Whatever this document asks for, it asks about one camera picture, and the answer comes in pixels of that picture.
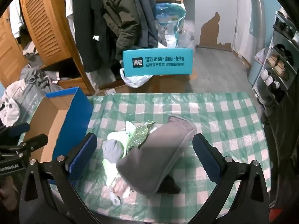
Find blue printed plastic bag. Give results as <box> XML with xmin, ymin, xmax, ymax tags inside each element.
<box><xmin>155</xmin><ymin>3</ymin><xmax>187</xmax><ymax>48</ymax></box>

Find pink white crumpled plastic bag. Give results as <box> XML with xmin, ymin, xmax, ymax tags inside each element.
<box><xmin>104</xmin><ymin>179</ymin><xmax>141</xmax><ymax>206</ymax></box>

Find brown cardboard box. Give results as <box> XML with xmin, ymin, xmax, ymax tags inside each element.
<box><xmin>98</xmin><ymin>73</ymin><xmax>191</xmax><ymax>96</ymax></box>

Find green checked tablecloth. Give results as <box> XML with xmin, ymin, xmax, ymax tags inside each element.
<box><xmin>53</xmin><ymin>92</ymin><xmax>271</xmax><ymax>222</ymax></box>

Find small white plastic bag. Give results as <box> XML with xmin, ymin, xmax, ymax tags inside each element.
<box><xmin>254</xmin><ymin>48</ymin><xmax>269</xmax><ymax>63</ymax></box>

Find pair of beige shoes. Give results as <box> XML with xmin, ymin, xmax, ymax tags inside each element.
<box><xmin>266</xmin><ymin>55</ymin><xmax>289</xmax><ymax>80</ymax></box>

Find wooden louvered wardrobe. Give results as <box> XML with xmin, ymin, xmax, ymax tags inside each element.
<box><xmin>19</xmin><ymin>0</ymin><xmax>96</xmax><ymax>96</ymax></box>

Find grey sock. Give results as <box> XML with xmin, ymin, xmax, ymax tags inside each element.
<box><xmin>116</xmin><ymin>116</ymin><xmax>197</xmax><ymax>195</ymax></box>
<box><xmin>102</xmin><ymin>139</ymin><xmax>125</xmax><ymax>164</ymax></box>

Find olive green hanging jacket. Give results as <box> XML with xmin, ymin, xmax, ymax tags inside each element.
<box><xmin>99</xmin><ymin>0</ymin><xmax>141</xmax><ymax>61</ymax></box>

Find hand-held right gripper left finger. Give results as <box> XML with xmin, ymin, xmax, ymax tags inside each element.
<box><xmin>19</xmin><ymin>133</ymin><xmax>103</xmax><ymax>224</ymax></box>

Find shoe rack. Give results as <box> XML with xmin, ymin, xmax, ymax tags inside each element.
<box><xmin>252</xmin><ymin>10</ymin><xmax>299</xmax><ymax>112</ymax></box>

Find pile of grey clothes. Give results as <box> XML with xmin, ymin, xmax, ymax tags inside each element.
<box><xmin>20</xmin><ymin>41</ymin><xmax>63</xmax><ymax>94</ymax></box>

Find white fluffy clothing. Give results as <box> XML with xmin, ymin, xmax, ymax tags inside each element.
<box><xmin>0</xmin><ymin>79</ymin><xmax>26</xmax><ymax>126</ymax></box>

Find white garment on wardrobe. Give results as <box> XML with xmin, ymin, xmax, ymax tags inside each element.
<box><xmin>9</xmin><ymin>0</ymin><xmax>25</xmax><ymax>39</ymax></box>

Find pair of black shoes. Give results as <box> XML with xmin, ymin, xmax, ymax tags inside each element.
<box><xmin>273</xmin><ymin>17</ymin><xmax>295</xmax><ymax>36</ymax></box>
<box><xmin>273</xmin><ymin>43</ymin><xmax>295</xmax><ymax>63</ymax></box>

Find dark grey hanging jacket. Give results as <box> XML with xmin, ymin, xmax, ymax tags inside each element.
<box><xmin>125</xmin><ymin>0</ymin><xmax>159</xmax><ymax>49</ymax></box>

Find green patterned sock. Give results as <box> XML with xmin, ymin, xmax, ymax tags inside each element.
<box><xmin>126</xmin><ymin>121</ymin><xmax>156</xmax><ymax>150</ymax></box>

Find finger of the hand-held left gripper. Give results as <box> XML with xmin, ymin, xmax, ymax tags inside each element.
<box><xmin>0</xmin><ymin>122</ymin><xmax>31</xmax><ymax>138</ymax></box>
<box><xmin>14</xmin><ymin>134</ymin><xmax>49</xmax><ymax>153</ymax></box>

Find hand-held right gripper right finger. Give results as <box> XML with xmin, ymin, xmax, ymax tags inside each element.
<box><xmin>192</xmin><ymin>133</ymin><xmax>271</xmax><ymax>224</ymax></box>

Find blue cardboard box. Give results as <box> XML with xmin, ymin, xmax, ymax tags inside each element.
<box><xmin>20</xmin><ymin>87</ymin><xmax>94</xmax><ymax>166</ymax></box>

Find white hanging shirt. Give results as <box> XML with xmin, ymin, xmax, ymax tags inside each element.
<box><xmin>56</xmin><ymin>0</ymin><xmax>80</xmax><ymax>26</ymax></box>

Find black cloth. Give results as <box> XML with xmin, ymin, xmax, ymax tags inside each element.
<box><xmin>159</xmin><ymin>175</ymin><xmax>181</xmax><ymax>195</ymax></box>

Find clear plastic bags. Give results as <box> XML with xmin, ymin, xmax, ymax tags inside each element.
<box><xmin>178</xmin><ymin>20</ymin><xmax>195</xmax><ymax>49</ymax></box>

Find pair of white shoes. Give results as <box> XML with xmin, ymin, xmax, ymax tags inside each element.
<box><xmin>260</xmin><ymin>69</ymin><xmax>281</xmax><ymax>87</ymax></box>

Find teal cardboard box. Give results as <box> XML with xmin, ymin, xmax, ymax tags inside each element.
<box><xmin>122</xmin><ymin>48</ymin><xmax>194</xmax><ymax>77</ymax></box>

